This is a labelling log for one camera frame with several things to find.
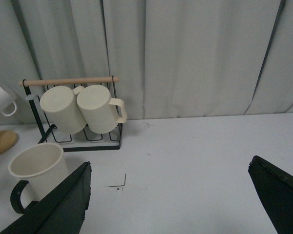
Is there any white mug on tree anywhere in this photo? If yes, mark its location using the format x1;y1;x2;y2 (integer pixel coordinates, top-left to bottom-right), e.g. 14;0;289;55
0;82;18;117

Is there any cream ribbed mug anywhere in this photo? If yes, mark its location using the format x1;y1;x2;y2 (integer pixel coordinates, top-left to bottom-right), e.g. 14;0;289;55
77;85;127;134
40;86;87;134

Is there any grey curtain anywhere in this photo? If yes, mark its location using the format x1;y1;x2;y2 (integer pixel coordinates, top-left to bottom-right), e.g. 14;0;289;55
0;0;293;125

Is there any cream cup black handle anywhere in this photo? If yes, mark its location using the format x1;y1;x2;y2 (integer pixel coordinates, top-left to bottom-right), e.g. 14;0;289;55
8;143;70;214

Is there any wooden mug tree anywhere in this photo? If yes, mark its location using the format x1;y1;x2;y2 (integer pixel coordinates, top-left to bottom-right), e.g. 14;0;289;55
0;130;18;154

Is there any cream ribbed mug right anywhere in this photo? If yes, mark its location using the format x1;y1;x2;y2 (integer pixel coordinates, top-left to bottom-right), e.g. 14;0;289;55
77;85;127;134

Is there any black wire mug rack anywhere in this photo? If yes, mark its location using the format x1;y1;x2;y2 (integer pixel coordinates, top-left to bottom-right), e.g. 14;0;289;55
19;76;123;152

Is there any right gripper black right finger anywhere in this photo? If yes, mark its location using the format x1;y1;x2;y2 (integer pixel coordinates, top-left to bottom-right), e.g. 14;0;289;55
248;156;293;234

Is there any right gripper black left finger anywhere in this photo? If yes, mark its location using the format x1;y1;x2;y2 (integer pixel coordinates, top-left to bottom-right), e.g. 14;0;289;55
1;162;91;234

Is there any cream ribbed mug left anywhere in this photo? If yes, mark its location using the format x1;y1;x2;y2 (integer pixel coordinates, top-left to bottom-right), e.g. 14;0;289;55
40;86;87;134

